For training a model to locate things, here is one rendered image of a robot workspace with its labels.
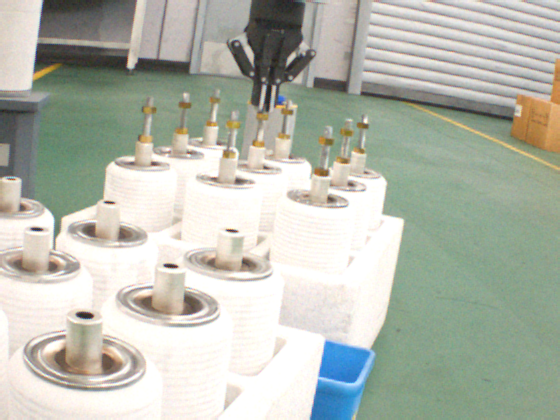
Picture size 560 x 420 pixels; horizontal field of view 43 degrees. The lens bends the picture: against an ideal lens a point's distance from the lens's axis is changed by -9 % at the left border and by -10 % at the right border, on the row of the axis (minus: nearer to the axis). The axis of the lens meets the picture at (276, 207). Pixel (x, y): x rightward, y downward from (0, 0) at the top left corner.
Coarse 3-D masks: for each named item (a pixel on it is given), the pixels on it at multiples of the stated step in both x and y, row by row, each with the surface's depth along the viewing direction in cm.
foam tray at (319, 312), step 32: (64, 224) 97; (384, 224) 118; (160, 256) 93; (352, 256) 99; (384, 256) 106; (288, 288) 89; (320, 288) 88; (352, 288) 87; (384, 288) 115; (288, 320) 90; (320, 320) 89; (352, 320) 89; (384, 320) 126
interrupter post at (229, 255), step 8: (224, 232) 63; (232, 232) 64; (240, 232) 64; (224, 240) 63; (232, 240) 63; (240, 240) 64; (216, 248) 64; (224, 248) 63; (232, 248) 63; (240, 248) 64; (216, 256) 64; (224, 256) 64; (232, 256) 64; (240, 256) 64; (216, 264) 64; (224, 264) 64; (232, 264) 64; (240, 264) 64
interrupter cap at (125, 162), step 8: (120, 160) 100; (128, 160) 101; (152, 160) 103; (160, 160) 103; (128, 168) 97; (136, 168) 97; (144, 168) 97; (152, 168) 98; (160, 168) 98; (168, 168) 99
